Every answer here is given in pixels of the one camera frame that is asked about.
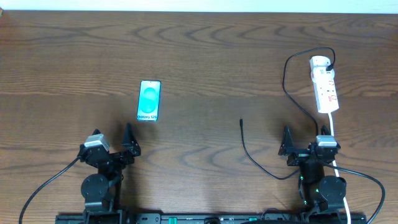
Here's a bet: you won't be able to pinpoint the Samsung Galaxy smartphone teal screen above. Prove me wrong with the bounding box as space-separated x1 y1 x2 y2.
137 80 162 122

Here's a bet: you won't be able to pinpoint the black USB charging cable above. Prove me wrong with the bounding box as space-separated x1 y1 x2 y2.
239 47 336 181

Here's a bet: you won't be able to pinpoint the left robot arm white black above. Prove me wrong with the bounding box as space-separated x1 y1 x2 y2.
78 123 141 223

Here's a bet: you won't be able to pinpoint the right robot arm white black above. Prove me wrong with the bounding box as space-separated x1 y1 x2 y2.
278 126 346 222

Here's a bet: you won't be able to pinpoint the white USB charger plug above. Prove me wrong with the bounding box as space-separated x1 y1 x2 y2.
309 55 331 70

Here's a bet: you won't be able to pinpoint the white power strip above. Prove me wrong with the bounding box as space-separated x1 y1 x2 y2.
311 67 339 114

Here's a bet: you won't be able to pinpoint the white power strip cord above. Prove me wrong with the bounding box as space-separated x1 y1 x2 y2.
327 112 352 224

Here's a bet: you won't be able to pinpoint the black mounting rail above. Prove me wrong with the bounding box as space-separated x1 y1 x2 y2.
55 212 368 224

